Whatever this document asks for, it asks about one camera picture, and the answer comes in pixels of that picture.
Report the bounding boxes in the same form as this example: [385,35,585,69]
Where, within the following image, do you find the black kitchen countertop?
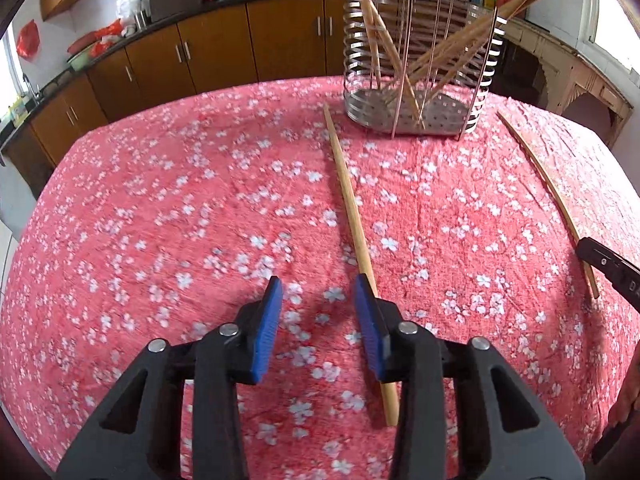
[0,0,351,156]

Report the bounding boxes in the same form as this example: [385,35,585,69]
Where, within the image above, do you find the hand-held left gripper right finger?
[354,274,586,480]

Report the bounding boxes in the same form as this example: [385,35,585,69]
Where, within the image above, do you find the brown kitchen base cabinets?
[0,0,351,196]

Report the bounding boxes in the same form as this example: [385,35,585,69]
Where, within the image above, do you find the green basin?
[67,45,98,72]

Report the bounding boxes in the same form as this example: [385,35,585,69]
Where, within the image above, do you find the red plastic bags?
[67,19,125,56]

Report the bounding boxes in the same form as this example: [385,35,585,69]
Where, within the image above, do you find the carved wooden side table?
[505,20,631,146]

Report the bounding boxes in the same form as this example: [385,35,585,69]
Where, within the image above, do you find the person's right hand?
[609,367,640,428]

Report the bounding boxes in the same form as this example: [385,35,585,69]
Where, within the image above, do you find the hanging red plastic bag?
[16,20,40,61]

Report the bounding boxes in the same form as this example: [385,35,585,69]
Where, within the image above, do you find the bright window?
[587,0,640,86]

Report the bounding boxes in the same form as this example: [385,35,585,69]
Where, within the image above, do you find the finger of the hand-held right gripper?
[575,237,640,311]

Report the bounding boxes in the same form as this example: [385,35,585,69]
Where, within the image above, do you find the pink floral tablecloth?
[0,76,636,480]

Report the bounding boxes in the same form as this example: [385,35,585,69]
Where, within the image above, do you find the metal wire chopstick holder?
[342,0,508,141]

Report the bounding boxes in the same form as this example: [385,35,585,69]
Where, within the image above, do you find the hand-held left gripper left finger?
[54,276,284,480]

